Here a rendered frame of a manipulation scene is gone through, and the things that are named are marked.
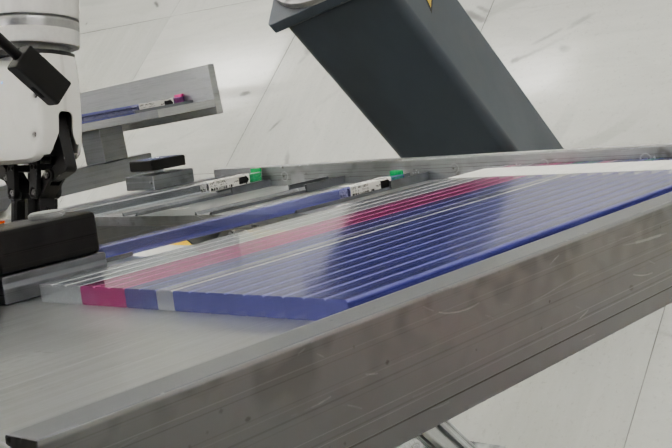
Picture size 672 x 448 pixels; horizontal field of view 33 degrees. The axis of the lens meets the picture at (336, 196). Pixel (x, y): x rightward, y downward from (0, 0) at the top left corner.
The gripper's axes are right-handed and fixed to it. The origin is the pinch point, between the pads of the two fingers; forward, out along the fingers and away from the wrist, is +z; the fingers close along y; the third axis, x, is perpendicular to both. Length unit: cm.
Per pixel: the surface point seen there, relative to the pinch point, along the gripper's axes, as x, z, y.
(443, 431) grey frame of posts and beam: 77, 32, -11
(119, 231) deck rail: 15.8, 1.3, -8.0
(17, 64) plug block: -14.0, -11.3, 19.3
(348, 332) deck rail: -24, 5, 60
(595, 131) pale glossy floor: 126, -15, -12
